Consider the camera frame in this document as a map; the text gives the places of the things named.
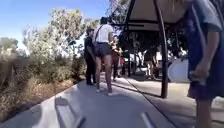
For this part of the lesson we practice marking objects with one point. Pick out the person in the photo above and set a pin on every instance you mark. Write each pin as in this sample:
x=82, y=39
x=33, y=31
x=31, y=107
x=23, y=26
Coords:
x=89, y=53
x=116, y=58
x=206, y=50
x=150, y=58
x=102, y=43

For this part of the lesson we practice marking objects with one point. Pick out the grey concrete path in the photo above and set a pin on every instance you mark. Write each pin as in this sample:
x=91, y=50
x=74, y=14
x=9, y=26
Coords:
x=110, y=110

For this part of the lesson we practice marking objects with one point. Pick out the leafy trees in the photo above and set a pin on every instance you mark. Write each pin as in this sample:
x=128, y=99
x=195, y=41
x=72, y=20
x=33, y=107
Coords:
x=63, y=30

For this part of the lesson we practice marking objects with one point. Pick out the shelter with dark posts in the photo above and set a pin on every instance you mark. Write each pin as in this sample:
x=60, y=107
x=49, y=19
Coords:
x=146, y=10

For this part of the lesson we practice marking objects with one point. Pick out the robot's own part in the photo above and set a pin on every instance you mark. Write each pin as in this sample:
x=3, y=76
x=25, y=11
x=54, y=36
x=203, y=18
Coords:
x=147, y=120

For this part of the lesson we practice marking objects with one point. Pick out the white round object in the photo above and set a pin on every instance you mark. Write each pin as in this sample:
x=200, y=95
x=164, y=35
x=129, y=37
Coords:
x=178, y=70

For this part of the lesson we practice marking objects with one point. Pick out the row of bushes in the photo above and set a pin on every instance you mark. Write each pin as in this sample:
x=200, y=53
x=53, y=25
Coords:
x=40, y=66

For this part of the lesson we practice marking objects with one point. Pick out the grey concrete slab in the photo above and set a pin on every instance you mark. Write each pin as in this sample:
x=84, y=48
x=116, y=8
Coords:
x=180, y=100

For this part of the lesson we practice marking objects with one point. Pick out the brown mulch bed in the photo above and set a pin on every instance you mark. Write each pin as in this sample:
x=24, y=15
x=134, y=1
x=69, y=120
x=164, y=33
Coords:
x=30, y=95

